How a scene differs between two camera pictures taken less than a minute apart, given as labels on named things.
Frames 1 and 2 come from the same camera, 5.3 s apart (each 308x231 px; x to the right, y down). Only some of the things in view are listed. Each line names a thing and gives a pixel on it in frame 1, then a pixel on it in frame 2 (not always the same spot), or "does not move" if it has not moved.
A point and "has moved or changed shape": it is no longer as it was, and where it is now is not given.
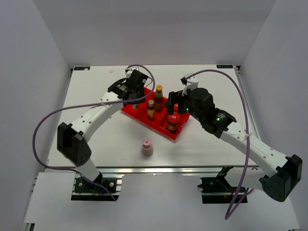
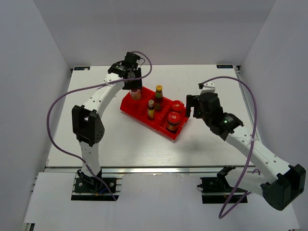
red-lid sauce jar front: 173,122 does not move
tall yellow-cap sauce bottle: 159,103 does not move
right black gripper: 176,97 -> 191,101
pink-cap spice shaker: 147,149 has moved or changed shape
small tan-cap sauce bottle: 151,111 does not move
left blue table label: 82,68 does not move
